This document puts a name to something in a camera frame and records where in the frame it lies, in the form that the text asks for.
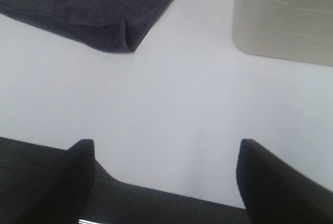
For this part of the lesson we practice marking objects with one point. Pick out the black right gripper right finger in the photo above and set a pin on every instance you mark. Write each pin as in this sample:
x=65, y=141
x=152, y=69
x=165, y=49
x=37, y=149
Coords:
x=274, y=192

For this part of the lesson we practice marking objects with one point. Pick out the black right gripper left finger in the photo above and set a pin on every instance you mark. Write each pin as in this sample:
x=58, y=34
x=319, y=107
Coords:
x=57, y=193

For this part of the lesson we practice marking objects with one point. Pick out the beige bin with grey rim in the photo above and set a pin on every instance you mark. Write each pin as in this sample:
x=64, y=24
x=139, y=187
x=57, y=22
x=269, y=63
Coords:
x=297, y=30

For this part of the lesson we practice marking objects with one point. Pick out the dark grey towel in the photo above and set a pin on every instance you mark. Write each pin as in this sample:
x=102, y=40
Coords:
x=106, y=25

